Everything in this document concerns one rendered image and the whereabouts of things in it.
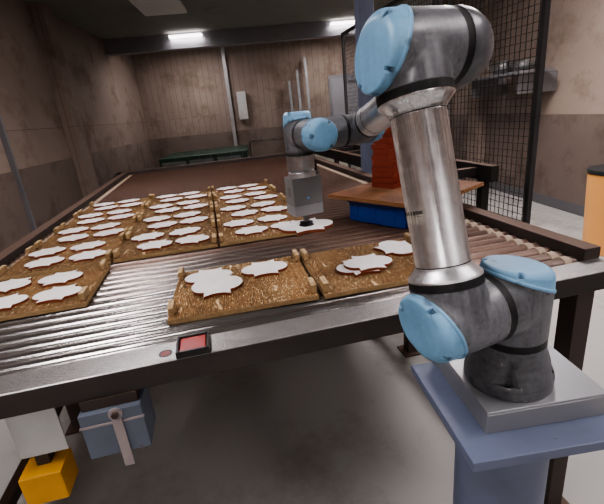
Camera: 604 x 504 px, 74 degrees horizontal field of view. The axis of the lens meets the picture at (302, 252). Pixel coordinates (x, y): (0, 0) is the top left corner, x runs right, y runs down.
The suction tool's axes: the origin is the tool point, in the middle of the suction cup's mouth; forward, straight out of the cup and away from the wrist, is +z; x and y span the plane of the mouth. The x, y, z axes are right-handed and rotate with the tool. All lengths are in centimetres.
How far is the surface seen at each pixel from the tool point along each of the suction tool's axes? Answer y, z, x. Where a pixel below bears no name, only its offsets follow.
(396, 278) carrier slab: -21.5, 16.4, 12.3
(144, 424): 52, 33, 18
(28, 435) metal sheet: 76, 31, 11
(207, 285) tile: 28.9, 14.9, -12.0
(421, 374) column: -5, 23, 44
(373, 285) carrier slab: -13.5, 16.5, 12.6
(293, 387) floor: -13, 110, -73
